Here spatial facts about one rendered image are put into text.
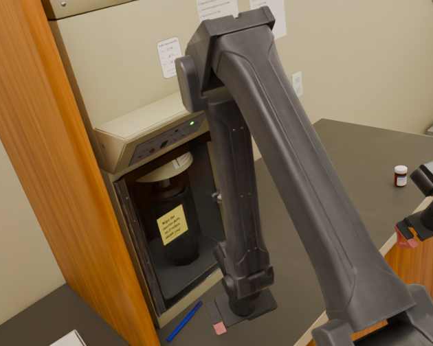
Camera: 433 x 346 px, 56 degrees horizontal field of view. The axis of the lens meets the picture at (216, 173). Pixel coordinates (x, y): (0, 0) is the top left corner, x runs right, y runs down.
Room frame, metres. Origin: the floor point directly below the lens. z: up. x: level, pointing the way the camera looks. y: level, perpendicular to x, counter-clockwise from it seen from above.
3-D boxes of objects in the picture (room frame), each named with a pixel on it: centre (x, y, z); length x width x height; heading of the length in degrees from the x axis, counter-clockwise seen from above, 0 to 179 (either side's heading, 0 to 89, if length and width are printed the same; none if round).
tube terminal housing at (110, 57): (0.96, 0.17, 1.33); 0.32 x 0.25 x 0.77; 129
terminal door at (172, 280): (0.85, 0.09, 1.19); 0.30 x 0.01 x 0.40; 129
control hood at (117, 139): (0.82, 0.06, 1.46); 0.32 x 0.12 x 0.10; 129
